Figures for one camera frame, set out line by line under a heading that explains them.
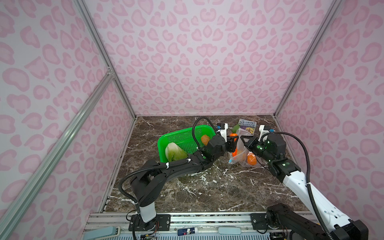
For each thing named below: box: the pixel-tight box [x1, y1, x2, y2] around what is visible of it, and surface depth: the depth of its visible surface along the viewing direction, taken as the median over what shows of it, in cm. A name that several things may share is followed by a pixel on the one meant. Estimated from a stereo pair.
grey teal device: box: [82, 226, 121, 240], surface depth 70 cm
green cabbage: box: [165, 142, 188, 162], surface depth 93 cm
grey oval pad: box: [217, 227, 242, 235], surface depth 70 cm
